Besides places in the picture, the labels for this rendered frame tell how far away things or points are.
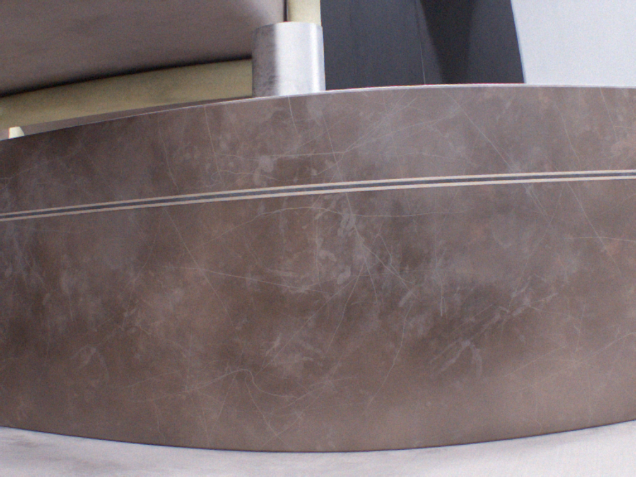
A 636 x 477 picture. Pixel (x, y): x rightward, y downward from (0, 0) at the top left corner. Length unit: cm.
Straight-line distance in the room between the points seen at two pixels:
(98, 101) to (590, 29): 192
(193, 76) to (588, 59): 177
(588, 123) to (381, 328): 31
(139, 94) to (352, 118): 60
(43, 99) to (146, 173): 56
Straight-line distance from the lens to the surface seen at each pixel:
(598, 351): 104
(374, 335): 104
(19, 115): 166
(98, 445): 111
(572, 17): 312
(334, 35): 563
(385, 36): 481
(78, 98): 161
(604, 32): 316
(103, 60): 151
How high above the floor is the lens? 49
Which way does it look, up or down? 3 degrees up
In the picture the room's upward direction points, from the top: 3 degrees counter-clockwise
